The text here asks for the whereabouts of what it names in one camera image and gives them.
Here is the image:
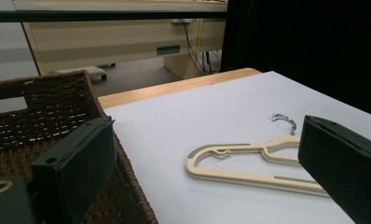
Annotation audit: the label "cream plastic clothes hanger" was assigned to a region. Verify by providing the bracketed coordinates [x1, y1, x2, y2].
[185, 138, 331, 198]
[185, 113, 331, 195]
[185, 136, 331, 197]

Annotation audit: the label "beige cabinet furniture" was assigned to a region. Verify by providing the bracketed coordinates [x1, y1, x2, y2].
[12, 0, 228, 80]

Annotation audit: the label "black horizontal bar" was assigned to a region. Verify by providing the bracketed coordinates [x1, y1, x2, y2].
[0, 9, 228, 23]

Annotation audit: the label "white table board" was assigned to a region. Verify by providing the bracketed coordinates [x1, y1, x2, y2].
[103, 70, 371, 224]

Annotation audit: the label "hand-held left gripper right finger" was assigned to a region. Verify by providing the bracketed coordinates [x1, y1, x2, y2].
[297, 115, 371, 224]

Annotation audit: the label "brown woven basket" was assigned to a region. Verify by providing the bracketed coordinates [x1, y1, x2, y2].
[0, 69, 159, 224]

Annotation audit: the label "white cabinet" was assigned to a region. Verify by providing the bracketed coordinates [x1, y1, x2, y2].
[0, 0, 40, 83]

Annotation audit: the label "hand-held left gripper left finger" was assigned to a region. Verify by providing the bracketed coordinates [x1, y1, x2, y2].
[31, 115, 117, 224]

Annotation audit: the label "hanging black cables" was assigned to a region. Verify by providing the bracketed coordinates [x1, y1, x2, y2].
[178, 18, 222, 76]

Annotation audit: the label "black curtain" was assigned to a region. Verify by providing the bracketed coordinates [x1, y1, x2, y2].
[220, 0, 371, 119]

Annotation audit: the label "wheeled base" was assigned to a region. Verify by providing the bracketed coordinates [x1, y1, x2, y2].
[54, 63, 117, 82]

